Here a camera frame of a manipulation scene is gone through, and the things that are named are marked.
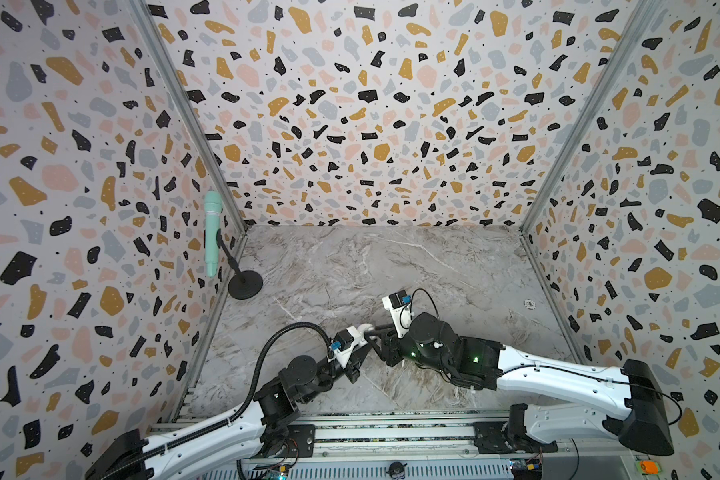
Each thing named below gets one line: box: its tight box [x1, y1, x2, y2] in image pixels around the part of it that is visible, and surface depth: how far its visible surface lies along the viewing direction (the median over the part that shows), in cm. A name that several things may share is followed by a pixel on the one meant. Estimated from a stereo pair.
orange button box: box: [636, 460, 660, 475], surface depth 71 cm
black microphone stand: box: [216, 228, 263, 300], surface depth 105 cm
